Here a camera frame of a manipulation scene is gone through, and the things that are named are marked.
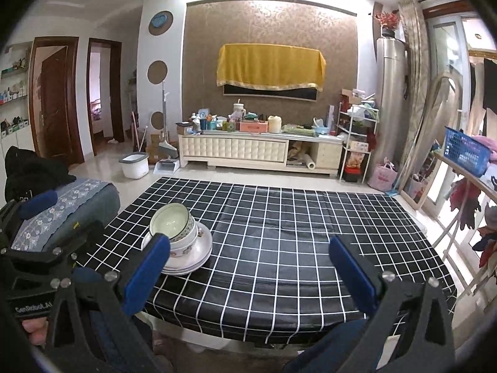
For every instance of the white stick vacuum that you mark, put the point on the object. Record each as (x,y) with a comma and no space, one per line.
(165,112)

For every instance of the brown wooden door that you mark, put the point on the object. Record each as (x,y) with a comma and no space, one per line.
(56,101)

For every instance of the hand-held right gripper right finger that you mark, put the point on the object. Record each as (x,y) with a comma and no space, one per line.
(349,272)

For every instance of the pale green bowl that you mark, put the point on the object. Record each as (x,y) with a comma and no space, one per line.
(169,219)

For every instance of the grey dustpan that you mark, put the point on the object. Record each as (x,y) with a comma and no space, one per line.
(167,163)

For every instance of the pink bag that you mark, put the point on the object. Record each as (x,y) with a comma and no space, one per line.
(382,176)

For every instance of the pink box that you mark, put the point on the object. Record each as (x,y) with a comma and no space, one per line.
(254,126)

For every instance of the yellow cloth cover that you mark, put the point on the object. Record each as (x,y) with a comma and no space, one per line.
(268,66)

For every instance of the white bucket with grey rim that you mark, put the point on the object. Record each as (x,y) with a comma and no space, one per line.
(134,166)

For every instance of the silver standing air conditioner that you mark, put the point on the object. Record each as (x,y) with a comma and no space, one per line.
(390,97)

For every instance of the person's left hand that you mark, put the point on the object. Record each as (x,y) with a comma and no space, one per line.
(35,330)

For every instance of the cream plastic jug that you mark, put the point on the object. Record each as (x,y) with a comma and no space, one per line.
(275,124)

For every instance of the vase with red flowers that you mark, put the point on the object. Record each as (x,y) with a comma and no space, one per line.
(388,21)

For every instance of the black checked tablecloth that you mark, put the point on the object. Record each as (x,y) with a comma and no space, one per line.
(271,248)

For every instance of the cream TV cabinet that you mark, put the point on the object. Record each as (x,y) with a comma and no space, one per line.
(233,151)

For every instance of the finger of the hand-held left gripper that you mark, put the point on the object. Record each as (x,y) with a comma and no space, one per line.
(87,241)
(39,203)

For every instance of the white bowl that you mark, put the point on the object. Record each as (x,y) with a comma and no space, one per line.
(188,237)

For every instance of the chair with grey patterned cover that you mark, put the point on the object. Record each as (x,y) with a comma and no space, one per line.
(77,206)

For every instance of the red garment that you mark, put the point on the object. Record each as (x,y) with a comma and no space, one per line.
(466,202)

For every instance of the white metal shelf rack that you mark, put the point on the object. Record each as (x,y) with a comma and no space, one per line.
(357,143)

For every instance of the black jacket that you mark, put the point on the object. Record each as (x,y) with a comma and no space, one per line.
(35,171)

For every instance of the white paper roll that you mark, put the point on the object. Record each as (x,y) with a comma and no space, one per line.
(310,162)

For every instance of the person's left leg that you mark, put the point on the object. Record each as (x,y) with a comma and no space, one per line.
(116,342)

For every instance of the cardboard box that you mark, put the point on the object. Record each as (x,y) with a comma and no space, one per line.
(153,149)

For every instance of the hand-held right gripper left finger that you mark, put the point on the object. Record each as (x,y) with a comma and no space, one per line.
(151,272)

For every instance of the blue plastic basket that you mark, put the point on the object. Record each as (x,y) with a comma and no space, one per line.
(466,151)

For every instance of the white drying rack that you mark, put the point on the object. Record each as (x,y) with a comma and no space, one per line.
(462,241)

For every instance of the black wall television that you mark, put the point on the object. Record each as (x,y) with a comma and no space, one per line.
(295,94)

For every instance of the white plate with cartoon print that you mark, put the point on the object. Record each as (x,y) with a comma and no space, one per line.
(202,246)

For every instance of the wall shelf with small things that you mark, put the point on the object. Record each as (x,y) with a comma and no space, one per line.
(13,97)

